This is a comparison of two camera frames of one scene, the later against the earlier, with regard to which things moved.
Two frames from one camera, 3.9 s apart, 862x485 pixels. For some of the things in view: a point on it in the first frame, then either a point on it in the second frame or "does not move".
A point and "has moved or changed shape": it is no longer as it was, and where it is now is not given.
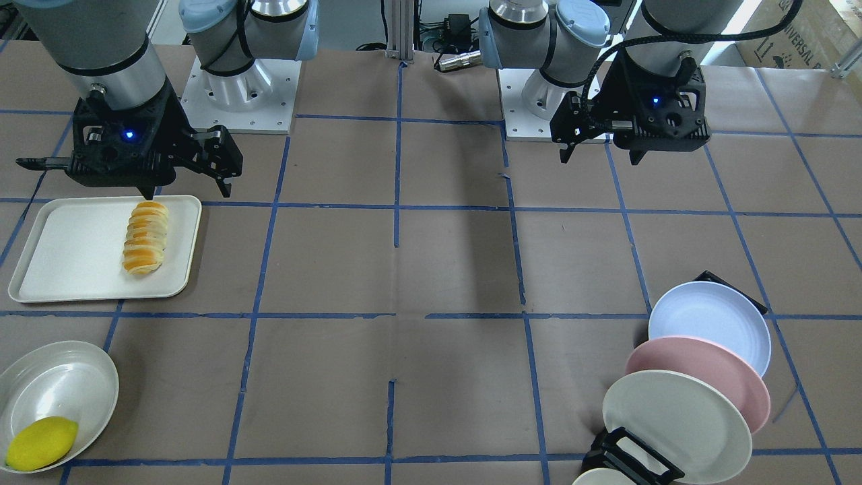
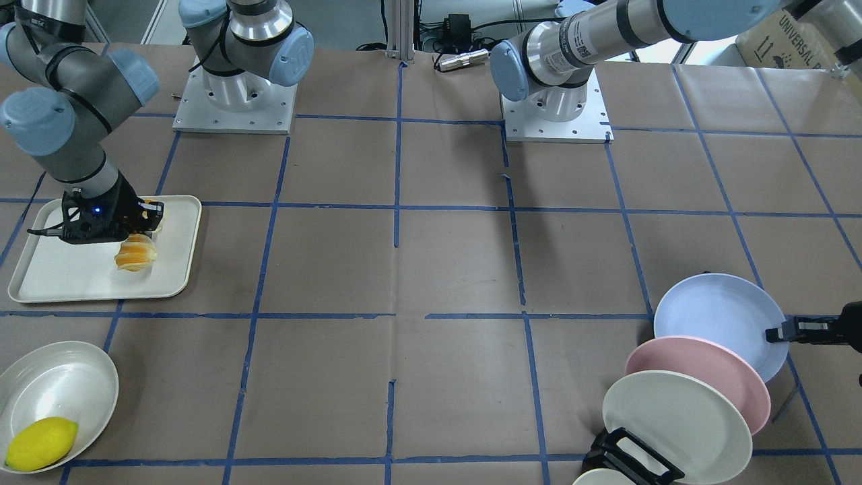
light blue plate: [716, 311] has moved or changed shape
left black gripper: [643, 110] -> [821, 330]
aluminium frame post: [400, 29] does not move
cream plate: [693, 426] does not move
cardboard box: [817, 35] does not move
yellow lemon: [41, 443] does not move
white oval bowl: [71, 380] does not move
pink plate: [712, 363] does not move
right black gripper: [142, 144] -> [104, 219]
